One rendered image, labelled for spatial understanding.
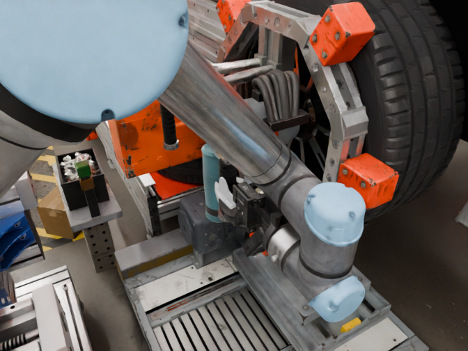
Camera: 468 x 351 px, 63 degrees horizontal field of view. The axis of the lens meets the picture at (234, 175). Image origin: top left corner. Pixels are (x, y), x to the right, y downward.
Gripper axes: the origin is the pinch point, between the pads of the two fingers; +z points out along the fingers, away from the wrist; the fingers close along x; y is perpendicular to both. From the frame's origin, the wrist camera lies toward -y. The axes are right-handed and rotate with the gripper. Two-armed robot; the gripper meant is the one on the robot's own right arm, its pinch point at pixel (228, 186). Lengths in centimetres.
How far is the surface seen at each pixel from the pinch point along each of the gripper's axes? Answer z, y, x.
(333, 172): -8.9, 2.0, -20.6
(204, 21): 100, 8, -42
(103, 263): 70, -79, 25
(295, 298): 5, -61, -28
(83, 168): 50, -18, 23
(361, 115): -9.0, 14.0, -25.0
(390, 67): -8.6, 22.5, -30.7
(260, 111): 13.3, 7.8, -16.1
